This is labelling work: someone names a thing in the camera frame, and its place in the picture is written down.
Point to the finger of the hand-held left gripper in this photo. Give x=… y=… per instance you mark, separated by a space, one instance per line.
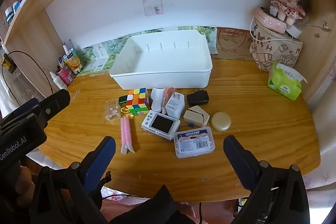
x=25 y=107
x=56 y=102

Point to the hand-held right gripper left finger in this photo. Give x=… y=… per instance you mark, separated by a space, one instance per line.
x=101 y=161

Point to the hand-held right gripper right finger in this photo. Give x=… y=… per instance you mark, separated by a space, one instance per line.
x=236 y=158

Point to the pink hair roller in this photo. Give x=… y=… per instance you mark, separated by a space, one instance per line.
x=125 y=132

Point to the round gold compact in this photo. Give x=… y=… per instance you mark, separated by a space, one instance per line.
x=221 y=121

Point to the clear box with blue label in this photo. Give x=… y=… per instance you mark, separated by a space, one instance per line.
x=194 y=142

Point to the clear bag of white pieces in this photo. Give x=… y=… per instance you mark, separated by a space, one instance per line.
x=112 y=109

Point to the beige slotted box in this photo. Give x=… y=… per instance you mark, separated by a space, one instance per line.
x=196 y=116

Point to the multicolour puzzle cube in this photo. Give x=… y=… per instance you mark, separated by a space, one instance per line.
x=135 y=103

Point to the white handheld game console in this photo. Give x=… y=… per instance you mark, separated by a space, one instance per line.
x=160 y=124

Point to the small black case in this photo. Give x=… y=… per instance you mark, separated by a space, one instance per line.
x=197 y=98

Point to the white charger plug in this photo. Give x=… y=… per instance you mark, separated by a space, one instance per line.
x=174 y=106

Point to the pink oval case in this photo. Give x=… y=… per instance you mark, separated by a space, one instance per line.
x=158 y=100

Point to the white plastic storage bin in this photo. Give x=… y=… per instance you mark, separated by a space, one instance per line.
x=162 y=66

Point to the person's left hand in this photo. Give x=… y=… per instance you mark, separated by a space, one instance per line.
x=25 y=182

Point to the white spray bottle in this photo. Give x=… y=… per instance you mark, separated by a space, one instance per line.
x=58 y=80

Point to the white lace curtain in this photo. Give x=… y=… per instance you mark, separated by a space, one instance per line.
x=5 y=94

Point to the pink can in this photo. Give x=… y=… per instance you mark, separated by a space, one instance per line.
x=65 y=75

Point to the blue tube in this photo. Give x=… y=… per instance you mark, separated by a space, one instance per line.
x=61 y=60

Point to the white marker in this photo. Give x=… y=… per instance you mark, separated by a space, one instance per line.
x=65 y=47

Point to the white carton box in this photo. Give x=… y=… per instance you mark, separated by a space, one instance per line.
x=99 y=56

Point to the dark cloth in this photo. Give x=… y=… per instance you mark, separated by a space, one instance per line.
x=157 y=208

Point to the wooden desk hutch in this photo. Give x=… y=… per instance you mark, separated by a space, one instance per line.
x=31 y=29

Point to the green grape patterned paper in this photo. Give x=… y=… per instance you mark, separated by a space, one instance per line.
x=115 y=47

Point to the pink floral fabric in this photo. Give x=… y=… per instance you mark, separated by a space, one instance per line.
x=321 y=176

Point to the green tissue pack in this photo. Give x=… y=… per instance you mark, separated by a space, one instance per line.
x=284 y=82

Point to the blue and white bottle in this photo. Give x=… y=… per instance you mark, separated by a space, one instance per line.
x=17 y=5

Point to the printed fabric bag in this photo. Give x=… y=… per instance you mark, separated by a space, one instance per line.
x=275 y=52

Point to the brown cardboard with drawing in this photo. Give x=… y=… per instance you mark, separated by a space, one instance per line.
x=231 y=43

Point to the pink note paper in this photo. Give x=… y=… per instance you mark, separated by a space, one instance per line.
x=153 y=6

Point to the white power adapter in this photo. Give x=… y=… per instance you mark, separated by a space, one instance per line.
x=295 y=31

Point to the pink round box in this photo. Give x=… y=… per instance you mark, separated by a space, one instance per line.
x=270 y=22

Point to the small white bear toy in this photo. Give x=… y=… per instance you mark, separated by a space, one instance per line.
x=273 y=10

